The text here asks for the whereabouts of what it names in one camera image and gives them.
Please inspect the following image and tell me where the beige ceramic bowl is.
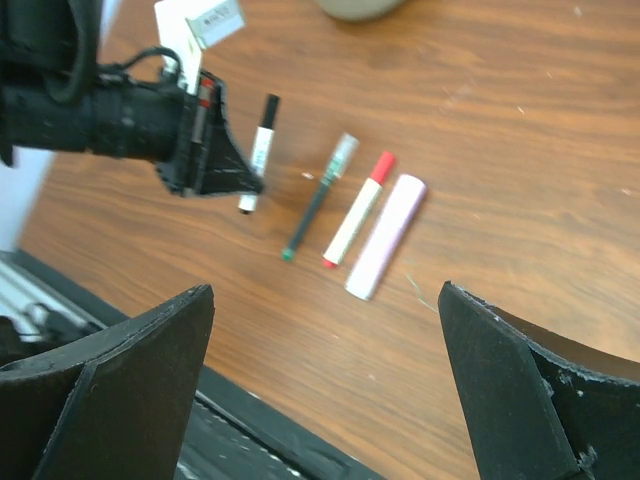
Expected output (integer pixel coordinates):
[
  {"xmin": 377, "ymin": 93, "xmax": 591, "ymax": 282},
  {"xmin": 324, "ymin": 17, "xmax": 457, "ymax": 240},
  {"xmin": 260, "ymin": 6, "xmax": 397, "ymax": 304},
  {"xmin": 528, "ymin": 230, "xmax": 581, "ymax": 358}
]
[{"xmin": 315, "ymin": 0, "xmax": 406, "ymax": 22}]

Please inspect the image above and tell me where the black pen cap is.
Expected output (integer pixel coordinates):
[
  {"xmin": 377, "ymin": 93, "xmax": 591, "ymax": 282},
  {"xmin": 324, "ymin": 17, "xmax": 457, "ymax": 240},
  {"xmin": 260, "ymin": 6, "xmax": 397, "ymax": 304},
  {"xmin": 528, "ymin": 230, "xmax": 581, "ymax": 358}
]
[{"xmin": 260, "ymin": 94, "xmax": 280, "ymax": 130}]

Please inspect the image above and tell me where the white red marker pen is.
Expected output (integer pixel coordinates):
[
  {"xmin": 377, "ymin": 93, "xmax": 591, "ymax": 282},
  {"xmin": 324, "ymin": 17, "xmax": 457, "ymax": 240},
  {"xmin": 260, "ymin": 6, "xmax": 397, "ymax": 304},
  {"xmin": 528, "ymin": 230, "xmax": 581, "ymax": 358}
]
[{"xmin": 322, "ymin": 175, "xmax": 384, "ymax": 268}]

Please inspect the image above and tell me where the aluminium frame rail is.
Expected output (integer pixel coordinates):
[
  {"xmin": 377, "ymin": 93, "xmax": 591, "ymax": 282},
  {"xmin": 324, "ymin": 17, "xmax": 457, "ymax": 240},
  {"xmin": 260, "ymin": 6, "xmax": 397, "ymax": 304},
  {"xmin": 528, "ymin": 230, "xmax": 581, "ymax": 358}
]
[{"xmin": 1, "ymin": 252, "xmax": 105, "ymax": 343}]

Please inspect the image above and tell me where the pink highlighter pen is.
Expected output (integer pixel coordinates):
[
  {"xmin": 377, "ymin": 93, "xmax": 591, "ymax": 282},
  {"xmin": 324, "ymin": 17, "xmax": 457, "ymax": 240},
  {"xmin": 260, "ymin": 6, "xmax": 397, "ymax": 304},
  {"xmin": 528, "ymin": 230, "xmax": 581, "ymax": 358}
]
[{"xmin": 345, "ymin": 174, "xmax": 427, "ymax": 301}]

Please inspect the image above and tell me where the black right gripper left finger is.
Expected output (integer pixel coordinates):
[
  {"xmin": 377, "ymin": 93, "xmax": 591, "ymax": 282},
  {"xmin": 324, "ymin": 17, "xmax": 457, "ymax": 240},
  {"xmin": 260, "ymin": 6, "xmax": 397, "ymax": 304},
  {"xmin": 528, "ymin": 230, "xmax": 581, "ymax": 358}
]
[{"xmin": 1, "ymin": 285, "xmax": 214, "ymax": 479}]

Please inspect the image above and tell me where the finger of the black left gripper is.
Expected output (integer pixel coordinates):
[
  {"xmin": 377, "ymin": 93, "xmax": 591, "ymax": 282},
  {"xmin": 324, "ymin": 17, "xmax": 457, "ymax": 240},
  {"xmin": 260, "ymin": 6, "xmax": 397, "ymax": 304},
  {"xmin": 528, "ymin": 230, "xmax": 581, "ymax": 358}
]
[{"xmin": 192, "ymin": 79, "xmax": 264, "ymax": 196}]

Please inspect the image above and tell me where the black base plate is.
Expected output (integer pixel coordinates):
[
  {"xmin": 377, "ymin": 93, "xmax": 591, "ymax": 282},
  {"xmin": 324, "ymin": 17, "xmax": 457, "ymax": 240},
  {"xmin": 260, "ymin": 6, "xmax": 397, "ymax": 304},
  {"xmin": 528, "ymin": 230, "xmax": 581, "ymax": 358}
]
[{"xmin": 1, "ymin": 251, "xmax": 376, "ymax": 479}]

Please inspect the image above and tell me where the clear pen cap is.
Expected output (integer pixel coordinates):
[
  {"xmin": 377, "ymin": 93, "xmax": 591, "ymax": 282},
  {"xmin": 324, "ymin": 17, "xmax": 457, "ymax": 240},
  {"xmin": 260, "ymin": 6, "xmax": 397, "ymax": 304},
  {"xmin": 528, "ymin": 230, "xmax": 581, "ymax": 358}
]
[{"xmin": 325, "ymin": 133, "xmax": 359, "ymax": 178}]

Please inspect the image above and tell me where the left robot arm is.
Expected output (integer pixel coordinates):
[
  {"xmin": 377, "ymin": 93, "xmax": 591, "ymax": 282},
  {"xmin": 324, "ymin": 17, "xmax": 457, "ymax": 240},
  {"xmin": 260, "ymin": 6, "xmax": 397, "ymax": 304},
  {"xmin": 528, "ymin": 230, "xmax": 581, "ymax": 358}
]
[{"xmin": 1, "ymin": 1, "xmax": 264, "ymax": 197}]

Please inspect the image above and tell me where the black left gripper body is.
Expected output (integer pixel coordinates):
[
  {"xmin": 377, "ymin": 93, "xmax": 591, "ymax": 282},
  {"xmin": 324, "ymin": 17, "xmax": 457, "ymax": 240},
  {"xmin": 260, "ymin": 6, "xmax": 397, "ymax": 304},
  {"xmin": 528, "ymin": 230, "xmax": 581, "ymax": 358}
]
[{"xmin": 87, "ymin": 72, "xmax": 223, "ymax": 195}]

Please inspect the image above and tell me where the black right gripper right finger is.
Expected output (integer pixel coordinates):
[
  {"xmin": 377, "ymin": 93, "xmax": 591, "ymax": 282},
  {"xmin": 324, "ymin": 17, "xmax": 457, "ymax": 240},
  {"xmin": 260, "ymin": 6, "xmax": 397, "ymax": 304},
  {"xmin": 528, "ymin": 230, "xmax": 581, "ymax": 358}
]
[{"xmin": 438, "ymin": 281, "xmax": 639, "ymax": 479}]

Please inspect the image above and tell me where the white black marker pen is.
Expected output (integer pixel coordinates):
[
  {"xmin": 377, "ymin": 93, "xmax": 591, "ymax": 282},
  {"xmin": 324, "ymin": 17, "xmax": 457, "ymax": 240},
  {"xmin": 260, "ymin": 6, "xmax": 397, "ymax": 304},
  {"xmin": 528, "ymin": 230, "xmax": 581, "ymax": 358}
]
[{"xmin": 238, "ymin": 122, "xmax": 275, "ymax": 215}]

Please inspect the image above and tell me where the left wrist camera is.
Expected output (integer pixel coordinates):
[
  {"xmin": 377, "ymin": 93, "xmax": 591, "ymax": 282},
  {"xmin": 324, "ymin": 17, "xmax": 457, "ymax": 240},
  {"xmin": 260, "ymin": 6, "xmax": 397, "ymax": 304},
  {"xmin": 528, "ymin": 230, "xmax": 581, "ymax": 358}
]
[{"xmin": 154, "ymin": 0, "xmax": 245, "ymax": 96}]

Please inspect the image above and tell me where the green pen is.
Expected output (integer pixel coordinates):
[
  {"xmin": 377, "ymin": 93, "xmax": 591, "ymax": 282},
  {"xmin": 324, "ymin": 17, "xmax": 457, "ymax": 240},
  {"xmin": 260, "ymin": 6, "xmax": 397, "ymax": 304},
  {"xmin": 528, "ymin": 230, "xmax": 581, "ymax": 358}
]
[{"xmin": 281, "ymin": 167, "xmax": 341, "ymax": 261}]

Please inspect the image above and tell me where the red pen cap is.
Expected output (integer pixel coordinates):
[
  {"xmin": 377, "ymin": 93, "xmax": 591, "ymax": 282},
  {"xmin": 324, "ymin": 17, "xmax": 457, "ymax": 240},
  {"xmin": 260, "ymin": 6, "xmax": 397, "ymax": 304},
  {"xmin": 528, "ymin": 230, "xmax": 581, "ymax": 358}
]
[{"xmin": 370, "ymin": 151, "xmax": 396, "ymax": 185}]

